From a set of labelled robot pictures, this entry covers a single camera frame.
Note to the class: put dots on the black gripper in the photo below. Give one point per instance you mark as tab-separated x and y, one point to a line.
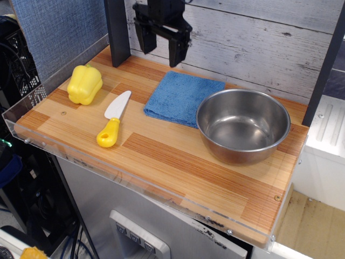
163	18

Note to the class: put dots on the blue cloth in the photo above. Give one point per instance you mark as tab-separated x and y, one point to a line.
178	96

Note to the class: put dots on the yellow object at bottom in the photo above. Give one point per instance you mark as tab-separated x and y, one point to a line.
33	253

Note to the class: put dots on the blue fabric panel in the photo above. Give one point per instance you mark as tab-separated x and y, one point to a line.
62	34

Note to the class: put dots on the yellow toy bell pepper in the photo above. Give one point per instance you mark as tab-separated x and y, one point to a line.
84	84

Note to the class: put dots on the grey dispenser button panel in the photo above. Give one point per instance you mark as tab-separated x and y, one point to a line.
137	237

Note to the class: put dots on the stainless steel cabinet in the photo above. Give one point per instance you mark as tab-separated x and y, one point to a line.
99	200

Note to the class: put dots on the clear acrylic table guard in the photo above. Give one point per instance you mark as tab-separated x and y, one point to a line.
161	160

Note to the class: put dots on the yellow handled toy knife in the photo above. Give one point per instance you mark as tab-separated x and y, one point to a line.
109	135

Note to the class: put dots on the black plastic crate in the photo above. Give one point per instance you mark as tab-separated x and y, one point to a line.
18	70

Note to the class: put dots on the dark grey right post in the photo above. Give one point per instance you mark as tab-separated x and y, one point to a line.
325	71

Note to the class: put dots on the metal bowl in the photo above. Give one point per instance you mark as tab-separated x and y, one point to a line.
242	127

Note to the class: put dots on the white ridged appliance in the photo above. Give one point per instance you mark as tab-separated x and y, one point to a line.
319	173

